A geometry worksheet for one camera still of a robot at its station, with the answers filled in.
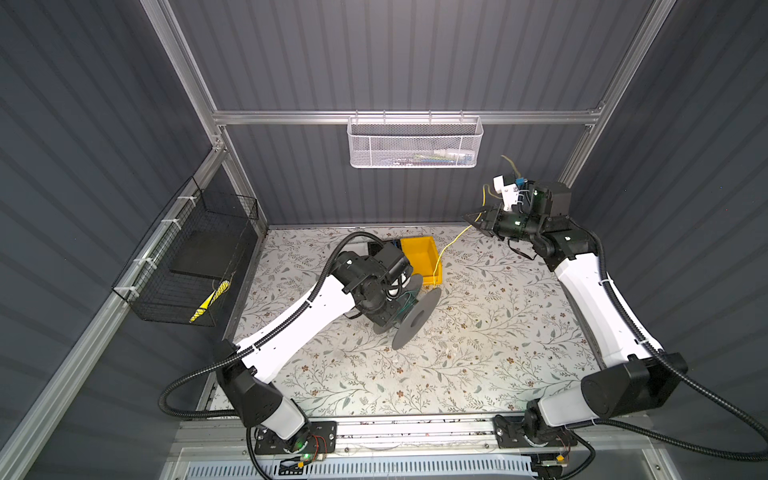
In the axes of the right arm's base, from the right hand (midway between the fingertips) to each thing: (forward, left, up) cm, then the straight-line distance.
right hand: (466, 217), depth 70 cm
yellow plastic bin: (+20, +7, -40) cm, 45 cm away
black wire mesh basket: (-1, +68, -7) cm, 68 cm away
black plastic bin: (+19, +17, -30) cm, 40 cm away
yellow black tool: (-16, +60, -9) cm, 63 cm away
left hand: (-16, +20, -16) cm, 30 cm away
